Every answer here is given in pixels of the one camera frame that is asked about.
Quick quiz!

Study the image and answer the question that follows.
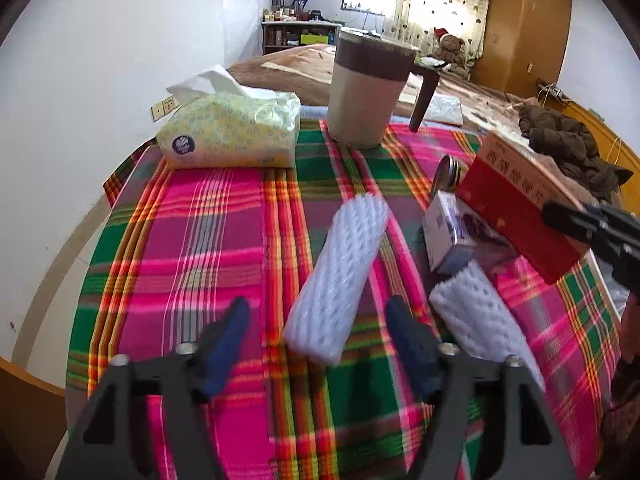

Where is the wooden door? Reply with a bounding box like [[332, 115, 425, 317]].
[[0, 357, 68, 480]]

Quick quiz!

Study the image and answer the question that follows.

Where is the clear plastic packet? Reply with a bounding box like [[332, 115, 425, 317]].
[[422, 92, 465, 126]]

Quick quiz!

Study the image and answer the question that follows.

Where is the wooden headboard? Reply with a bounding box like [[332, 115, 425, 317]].
[[537, 80, 640, 201]]

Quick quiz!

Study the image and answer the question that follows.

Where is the plaid tablecloth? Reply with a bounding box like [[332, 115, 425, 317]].
[[65, 120, 621, 480]]

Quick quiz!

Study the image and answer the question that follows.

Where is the wall socket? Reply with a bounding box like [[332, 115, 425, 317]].
[[151, 96, 180, 123]]

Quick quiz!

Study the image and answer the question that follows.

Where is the wooden wardrobe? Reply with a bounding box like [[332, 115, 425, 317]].
[[470, 0, 573, 96]]

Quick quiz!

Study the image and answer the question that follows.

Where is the long red cardboard box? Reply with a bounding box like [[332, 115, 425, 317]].
[[456, 131, 591, 286]]

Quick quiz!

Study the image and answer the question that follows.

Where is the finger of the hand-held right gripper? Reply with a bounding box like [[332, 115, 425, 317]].
[[542, 200, 618, 261]]

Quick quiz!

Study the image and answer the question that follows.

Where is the brown and beige mug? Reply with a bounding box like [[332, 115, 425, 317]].
[[326, 29, 440, 150]]

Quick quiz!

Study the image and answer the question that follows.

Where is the teddy bear with red hat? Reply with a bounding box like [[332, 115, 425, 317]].
[[425, 27, 471, 80]]

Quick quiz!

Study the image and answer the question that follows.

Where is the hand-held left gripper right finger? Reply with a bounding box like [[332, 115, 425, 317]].
[[385, 295, 576, 480]]

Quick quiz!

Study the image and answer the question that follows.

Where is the cluttered shelf desk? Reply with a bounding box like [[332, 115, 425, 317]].
[[261, 20, 343, 56]]

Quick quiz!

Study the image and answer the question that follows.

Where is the brown bed blanket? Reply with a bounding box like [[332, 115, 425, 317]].
[[225, 44, 591, 201]]

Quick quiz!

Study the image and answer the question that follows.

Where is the red drink can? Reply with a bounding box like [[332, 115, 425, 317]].
[[432, 156, 465, 195]]

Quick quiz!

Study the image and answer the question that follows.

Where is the small white purple box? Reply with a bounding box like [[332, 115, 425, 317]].
[[424, 191, 518, 276]]

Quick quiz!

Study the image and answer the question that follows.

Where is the yellow tissue pack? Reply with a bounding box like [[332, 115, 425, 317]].
[[156, 65, 302, 170]]

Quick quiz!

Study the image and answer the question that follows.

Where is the patterned curtain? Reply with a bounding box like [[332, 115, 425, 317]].
[[382, 0, 493, 56]]

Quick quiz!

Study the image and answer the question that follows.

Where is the white foam net sleeve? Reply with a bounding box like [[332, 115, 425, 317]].
[[283, 194, 390, 365], [429, 260, 546, 392]]

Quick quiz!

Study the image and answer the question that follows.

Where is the brown coat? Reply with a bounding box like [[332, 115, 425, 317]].
[[517, 102, 633, 206]]

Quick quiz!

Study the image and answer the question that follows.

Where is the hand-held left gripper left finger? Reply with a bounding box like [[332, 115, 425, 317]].
[[55, 296, 251, 480]]

